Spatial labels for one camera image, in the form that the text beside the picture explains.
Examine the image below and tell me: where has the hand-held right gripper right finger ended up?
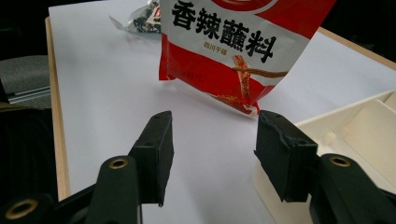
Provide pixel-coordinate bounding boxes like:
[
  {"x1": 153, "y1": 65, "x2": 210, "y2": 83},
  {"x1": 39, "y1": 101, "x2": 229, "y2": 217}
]
[{"x1": 254, "y1": 110, "x2": 396, "y2": 224}]

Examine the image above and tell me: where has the cream plastic storage box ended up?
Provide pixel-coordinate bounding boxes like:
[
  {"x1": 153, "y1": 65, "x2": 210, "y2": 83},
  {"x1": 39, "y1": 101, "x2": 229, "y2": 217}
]
[{"x1": 253, "y1": 90, "x2": 396, "y2": 224}]

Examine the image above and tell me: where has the grey upholstered seat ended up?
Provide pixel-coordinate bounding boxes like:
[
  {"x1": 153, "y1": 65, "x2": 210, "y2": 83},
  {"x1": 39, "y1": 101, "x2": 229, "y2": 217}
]
[{"x1": 0, "y1": 55, "x2": 51, "y2": 110}]

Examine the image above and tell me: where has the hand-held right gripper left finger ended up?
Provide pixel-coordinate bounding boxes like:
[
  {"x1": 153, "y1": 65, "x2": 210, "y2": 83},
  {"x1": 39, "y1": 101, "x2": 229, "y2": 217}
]
[{"x1": 85, "y1": 110, "x2": 175, "y2": 224}]

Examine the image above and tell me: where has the clear packet of dried seaweed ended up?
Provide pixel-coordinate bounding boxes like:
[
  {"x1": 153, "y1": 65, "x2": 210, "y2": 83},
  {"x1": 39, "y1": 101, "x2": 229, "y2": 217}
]
[{"x1": 108, "y1": 0, "x2": 163, "y2": 35}]

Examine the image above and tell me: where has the red and white seasoning packet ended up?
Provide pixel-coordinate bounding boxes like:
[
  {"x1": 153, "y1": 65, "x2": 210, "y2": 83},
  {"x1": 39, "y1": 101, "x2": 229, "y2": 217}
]
[{"x1": 158, "y1": 0, "x2": 338, "y2": 118}]

